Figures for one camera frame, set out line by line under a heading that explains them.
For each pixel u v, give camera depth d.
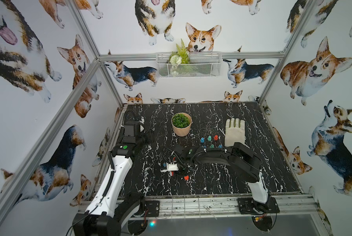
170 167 0.76
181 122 0.95
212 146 0.93
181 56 0.82
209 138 0.98
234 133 1.03
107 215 0.39
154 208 0.73
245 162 0.51
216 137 0.99
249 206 0.73
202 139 0.98
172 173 0.83
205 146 0.97
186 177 0.83
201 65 0.92
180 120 0.95
